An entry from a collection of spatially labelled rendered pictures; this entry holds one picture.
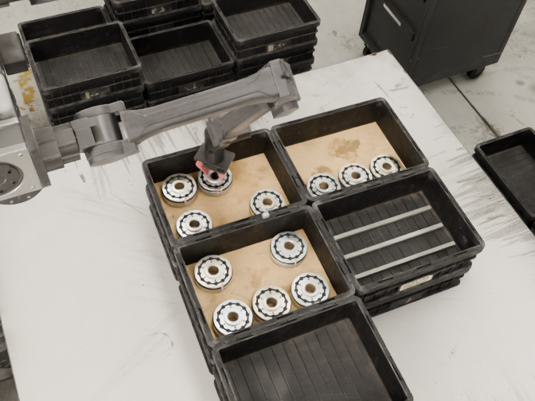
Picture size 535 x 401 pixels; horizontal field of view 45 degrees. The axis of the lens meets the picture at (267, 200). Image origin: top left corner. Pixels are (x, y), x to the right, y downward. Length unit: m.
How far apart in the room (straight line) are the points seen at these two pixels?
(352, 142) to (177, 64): 1.13
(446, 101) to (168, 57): 1.47
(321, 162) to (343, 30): 1.86
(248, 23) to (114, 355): 1.70
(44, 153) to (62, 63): 1.66
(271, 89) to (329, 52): 2.39
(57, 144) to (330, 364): 0.88
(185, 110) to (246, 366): 0.71
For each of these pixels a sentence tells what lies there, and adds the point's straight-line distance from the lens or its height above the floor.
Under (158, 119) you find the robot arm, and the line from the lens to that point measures 1.24.
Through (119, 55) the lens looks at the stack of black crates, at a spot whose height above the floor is 0.49.
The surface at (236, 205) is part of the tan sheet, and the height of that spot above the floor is 0.83.
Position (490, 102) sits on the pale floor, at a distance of 3.62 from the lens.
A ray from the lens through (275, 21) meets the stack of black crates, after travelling 3.01.
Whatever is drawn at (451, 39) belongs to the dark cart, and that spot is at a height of 0.40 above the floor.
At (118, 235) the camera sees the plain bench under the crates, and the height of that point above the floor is 0.70.
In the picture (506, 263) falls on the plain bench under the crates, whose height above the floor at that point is 0.70.
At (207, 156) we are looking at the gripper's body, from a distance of 1.80.
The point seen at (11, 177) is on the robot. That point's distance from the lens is 1.23.
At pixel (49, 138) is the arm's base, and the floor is 1.49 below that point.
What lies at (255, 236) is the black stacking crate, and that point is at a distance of 1.79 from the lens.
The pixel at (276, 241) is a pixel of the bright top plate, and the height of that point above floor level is 0.86.
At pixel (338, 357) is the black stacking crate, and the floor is 0.83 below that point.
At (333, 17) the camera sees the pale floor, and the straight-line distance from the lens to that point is 3.86.
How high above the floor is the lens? 2.38
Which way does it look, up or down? 55 degrees down
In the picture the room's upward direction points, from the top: 6 degrees clockwise
